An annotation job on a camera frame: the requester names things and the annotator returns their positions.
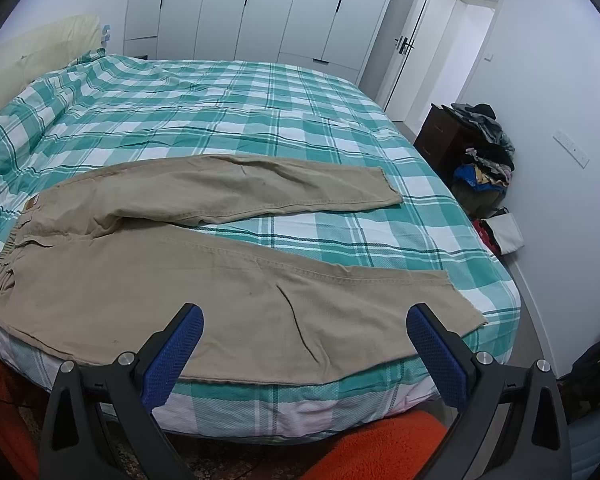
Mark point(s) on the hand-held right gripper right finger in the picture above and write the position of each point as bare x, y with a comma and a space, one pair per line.
437, 345

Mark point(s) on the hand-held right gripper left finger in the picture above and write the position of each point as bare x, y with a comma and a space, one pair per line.
179, 340

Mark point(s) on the beige pants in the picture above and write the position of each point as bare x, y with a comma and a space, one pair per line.
180, 270

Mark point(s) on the person's orange fleece trousers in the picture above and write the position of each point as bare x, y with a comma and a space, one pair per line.
380, 445

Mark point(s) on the red bag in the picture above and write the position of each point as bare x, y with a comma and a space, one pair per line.
484, 232

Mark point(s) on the white bag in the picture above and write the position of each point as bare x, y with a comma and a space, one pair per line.
505, 232

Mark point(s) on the dark cloth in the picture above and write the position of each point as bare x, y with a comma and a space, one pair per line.
595, 360

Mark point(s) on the pile of clothes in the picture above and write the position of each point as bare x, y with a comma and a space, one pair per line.
485, 160

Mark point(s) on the dark wooden nightstand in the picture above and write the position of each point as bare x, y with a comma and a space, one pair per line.
437, 135

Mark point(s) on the bed with green plaid sheet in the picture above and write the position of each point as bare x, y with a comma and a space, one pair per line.
280, 110

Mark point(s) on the white door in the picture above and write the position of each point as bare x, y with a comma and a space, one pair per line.
415, 50

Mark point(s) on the white wardrobe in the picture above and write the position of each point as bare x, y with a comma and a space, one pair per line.
260, 10

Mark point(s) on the white wall outlet panel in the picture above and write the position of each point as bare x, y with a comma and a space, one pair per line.
572, 149

